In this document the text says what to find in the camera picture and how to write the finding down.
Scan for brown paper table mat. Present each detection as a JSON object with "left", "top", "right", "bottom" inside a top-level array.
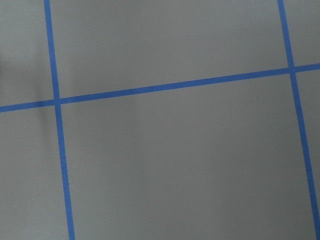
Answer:
[{"left": 0, "top": 0, "right": 320, "bottom": 240}]

